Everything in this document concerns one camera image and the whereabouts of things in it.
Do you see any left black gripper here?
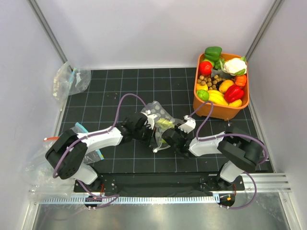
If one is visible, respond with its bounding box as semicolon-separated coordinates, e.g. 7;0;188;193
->
133;124;158;148

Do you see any green celery stalk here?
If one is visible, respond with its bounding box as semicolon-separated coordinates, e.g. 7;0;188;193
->
155;118;175;144

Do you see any clear polka dot zip bag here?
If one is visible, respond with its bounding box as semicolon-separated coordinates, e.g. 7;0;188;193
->
141;101;182;153

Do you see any red bell pepper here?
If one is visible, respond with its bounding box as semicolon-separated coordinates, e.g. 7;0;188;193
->
224;85;244;103

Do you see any red tomato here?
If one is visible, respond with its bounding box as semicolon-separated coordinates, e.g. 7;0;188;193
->
199;61;213;76

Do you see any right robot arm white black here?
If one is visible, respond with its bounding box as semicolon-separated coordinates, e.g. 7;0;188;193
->
162;126;268;190

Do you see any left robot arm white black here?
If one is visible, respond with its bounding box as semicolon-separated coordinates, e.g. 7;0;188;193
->
45;110;159;192

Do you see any clear bag blue zipper back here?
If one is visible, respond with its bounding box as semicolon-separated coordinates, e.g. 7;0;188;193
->
52;62;91;106

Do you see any clear bag orange zipper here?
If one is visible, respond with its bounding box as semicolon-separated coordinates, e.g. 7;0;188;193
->
21;137;74;202

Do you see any green lime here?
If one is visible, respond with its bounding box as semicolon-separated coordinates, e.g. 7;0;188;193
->
196;90;210;102

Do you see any orange plastic bin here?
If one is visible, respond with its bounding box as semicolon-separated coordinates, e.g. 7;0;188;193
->
193;53;250;121

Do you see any yellow banana bunch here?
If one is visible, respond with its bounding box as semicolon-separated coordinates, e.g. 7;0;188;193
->
208;90;228;106

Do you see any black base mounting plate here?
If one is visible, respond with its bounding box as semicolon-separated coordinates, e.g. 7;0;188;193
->
88;172;245;197

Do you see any yellow lemon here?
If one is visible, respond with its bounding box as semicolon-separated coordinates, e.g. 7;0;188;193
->
228;99;242;108

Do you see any yellow orange mango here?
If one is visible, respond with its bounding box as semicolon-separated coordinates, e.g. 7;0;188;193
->
219;80;234;94

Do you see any small orange pumpkin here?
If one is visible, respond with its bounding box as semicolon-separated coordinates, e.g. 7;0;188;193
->
234;75;247;88

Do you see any white cauliflower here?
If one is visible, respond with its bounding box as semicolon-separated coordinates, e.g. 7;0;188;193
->
222;57;247;76

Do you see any green bell pepper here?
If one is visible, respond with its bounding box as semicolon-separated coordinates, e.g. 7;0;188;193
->
204;46;222;62

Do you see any aluminium extrusion bar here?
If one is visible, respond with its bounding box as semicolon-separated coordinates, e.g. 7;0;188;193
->
250;173;291;193

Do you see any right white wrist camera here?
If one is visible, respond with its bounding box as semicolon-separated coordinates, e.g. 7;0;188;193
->
178;115;196;134

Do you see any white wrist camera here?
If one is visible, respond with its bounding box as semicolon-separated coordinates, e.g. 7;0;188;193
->
178;115;196;134
143;110;160;130

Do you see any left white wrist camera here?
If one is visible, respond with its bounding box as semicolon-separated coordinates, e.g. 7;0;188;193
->
143;110;160;130

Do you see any slotted cable duct rail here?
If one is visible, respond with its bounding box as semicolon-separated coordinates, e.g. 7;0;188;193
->
40;195;220;205

